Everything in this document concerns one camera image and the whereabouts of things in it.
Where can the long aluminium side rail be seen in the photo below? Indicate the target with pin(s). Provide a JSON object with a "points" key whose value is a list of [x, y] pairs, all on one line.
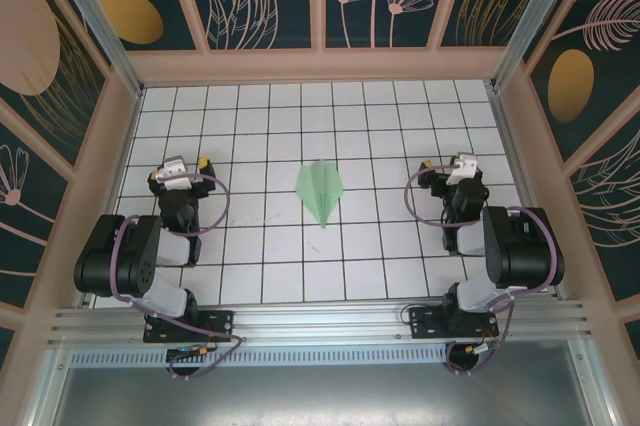
{"points": [[520, 171]]}

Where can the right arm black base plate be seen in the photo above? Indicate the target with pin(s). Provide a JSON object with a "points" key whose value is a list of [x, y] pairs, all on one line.
{"points": [[425, 321]]}

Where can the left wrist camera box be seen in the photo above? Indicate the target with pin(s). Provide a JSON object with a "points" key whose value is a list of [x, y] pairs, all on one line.
{"points": [[175, 172]]}

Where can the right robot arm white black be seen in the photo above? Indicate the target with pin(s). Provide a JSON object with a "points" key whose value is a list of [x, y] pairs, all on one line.
{"points": [[475, 291]]}

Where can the shiny metal robot part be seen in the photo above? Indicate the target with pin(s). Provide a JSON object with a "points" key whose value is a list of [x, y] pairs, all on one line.
{"points": [[462, 168]]}

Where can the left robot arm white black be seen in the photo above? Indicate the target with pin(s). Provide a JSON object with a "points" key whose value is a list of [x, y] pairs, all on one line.
{"points": [[165, 296]]}

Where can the light green paper sheet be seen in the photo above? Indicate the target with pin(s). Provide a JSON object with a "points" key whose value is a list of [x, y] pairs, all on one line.
{"points": [[320, 188]]}

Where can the brushed metal sheet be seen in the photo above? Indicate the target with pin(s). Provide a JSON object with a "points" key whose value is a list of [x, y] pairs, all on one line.
{"points": [[320, 396]]}

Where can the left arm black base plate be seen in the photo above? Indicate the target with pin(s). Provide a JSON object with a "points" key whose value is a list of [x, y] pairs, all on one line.
{"points": [[220, 321]]}

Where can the aluminium frame post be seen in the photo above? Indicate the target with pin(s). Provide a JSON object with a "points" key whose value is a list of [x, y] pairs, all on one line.
{"points": [[100, 31], [540, 21]]}

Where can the short aluminium side rail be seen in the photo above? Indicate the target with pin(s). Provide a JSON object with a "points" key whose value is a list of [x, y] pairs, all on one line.
{"points": [[86, 302]]}

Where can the aluminium mounting rail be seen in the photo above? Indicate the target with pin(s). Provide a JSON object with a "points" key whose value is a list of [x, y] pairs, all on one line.
{"points": [[320, 321]]}

